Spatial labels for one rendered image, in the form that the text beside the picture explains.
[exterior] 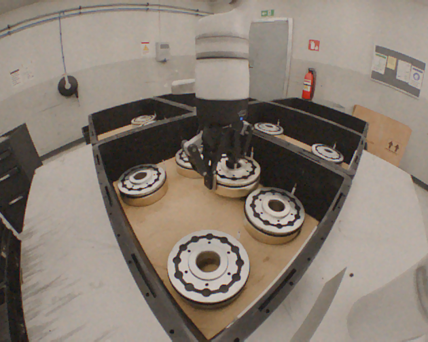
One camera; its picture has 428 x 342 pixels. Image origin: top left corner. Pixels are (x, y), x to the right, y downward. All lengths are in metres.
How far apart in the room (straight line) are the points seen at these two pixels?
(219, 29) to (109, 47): 3.44
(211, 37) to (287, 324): 0.47
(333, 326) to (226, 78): 0.38
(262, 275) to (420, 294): 0.20
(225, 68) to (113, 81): 3.41
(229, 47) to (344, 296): 0.40
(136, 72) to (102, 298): 3.59
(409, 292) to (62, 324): 0.57
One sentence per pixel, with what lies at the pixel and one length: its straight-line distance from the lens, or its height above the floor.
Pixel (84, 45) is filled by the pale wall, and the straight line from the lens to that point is 3.58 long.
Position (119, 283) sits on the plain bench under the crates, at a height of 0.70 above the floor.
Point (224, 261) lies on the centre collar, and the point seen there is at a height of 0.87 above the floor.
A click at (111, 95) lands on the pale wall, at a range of 3.58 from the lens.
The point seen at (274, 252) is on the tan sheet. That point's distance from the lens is 0.27.
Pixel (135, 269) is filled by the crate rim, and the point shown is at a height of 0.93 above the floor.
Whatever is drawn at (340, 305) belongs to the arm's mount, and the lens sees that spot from 0.34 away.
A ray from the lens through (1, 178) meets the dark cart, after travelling 1.73.
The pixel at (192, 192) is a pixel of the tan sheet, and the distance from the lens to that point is 0.34.
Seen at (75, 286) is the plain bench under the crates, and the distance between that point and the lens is 0.48.
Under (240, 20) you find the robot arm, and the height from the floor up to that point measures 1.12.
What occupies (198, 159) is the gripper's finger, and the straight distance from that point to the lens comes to 0.24.
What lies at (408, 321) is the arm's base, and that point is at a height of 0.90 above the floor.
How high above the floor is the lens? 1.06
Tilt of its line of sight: 35 degrees down
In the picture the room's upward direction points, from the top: straight up
